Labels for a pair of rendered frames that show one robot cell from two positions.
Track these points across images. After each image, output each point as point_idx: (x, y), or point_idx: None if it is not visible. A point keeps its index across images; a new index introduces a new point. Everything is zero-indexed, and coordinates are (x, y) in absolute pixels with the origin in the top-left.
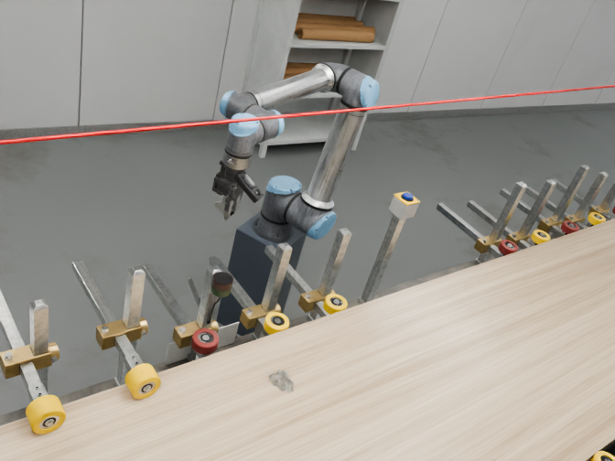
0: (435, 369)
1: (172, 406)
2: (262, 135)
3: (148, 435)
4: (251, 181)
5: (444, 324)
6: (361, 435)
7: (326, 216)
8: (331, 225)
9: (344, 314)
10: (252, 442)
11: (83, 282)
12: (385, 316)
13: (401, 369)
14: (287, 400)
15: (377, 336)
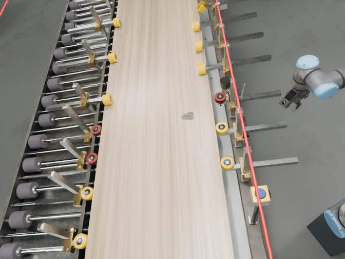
0: (165, 188)
1: (192, 79)
2: (303, 77)
3: (184, 72)
4: (291, 97)
5: (191, 220)
6: (152, 133)
7: (333, 217)
8: (336, 233)
9: (217, 162)
10: (168, 97)
11: (256, 56)
12: (208, 185)
13: (173, 170)
14: (178, 114)
15: (196, 171)
